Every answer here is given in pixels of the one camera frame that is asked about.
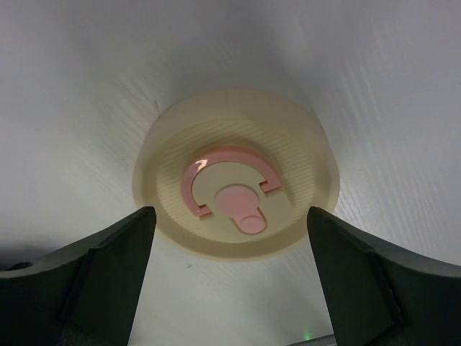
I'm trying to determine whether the cream lunch box lid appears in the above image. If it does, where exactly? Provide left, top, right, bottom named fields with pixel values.
left=133, top=89, right=340, bottom=260

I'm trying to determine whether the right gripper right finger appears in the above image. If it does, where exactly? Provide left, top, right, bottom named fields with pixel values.
left=307, top=207, right=460, bottom=345

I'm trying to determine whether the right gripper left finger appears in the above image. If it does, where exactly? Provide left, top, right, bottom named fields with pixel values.
left=1, top=207, right=156, bottom=345

